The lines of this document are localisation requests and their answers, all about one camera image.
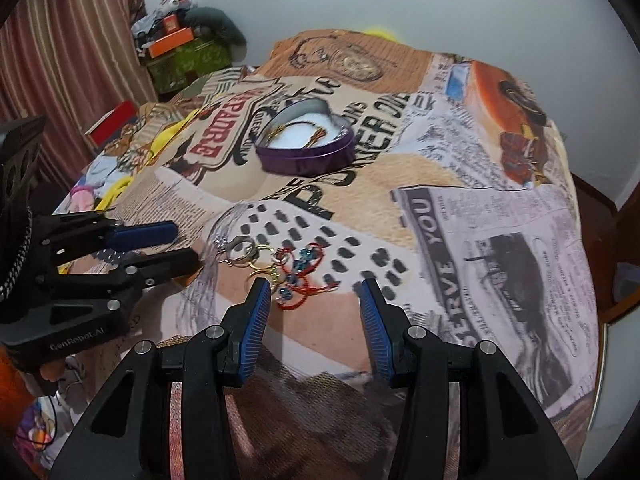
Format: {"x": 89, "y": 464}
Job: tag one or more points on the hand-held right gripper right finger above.
{"x": 375, "y": 331}

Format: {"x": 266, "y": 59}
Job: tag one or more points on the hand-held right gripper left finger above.
{"x": 254, "y": 321}

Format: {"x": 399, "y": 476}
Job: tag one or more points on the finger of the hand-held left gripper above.
{"x": 165, "y": 262}
{"x": 142, "y": 235}

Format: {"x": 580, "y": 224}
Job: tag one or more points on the gold hoop earring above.
{"x": 252, "y": 275}
{"x": 261, "y": 259}

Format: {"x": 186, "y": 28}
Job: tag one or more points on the purple heart-shaped tin box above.
{"x": 310, "y": 155}

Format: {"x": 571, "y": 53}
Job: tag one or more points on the colourful clothes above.
{"x": 92, "y": 180}

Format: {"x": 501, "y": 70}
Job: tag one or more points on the red box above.
{"x": 112, "y": 122}

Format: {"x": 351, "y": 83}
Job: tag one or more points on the printed blanket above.
{"x": 425, "y": 185}

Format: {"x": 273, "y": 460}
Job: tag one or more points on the green patterned box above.
{"x": 190, "y": 62}

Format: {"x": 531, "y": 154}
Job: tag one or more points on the orange box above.
{"x": 170, "y": 42}

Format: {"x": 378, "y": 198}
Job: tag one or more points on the striped brown curtain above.
{"x": 75, "y": 40}

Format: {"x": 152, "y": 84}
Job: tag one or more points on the pile of white clutter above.
{"x": 160, "y": 12}

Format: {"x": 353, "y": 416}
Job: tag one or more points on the grey cloth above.
{"x": 220, "y": 22}

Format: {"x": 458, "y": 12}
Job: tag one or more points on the wooden furniture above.
{"x": 607, "y": 240}

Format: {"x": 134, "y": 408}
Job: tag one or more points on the yellow pillow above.
{"x": 382, "y": 35}

